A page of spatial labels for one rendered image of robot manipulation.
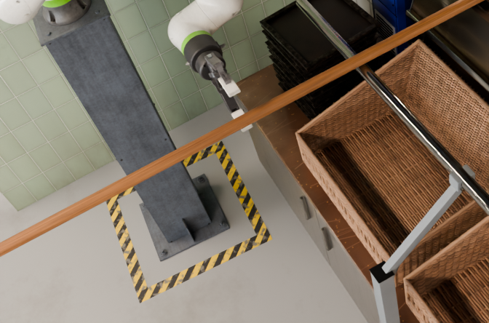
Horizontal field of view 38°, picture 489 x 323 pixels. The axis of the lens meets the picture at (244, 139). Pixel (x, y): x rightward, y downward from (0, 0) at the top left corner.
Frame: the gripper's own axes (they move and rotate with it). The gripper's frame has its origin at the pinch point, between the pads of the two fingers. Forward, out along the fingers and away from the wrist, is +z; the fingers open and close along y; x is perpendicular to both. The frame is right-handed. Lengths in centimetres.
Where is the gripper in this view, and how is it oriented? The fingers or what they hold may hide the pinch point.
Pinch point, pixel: (239, 109)
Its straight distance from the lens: 173.8
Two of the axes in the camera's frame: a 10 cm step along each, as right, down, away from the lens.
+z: 4.2, 6.5, -6.3
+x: -8.8, 4.6, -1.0
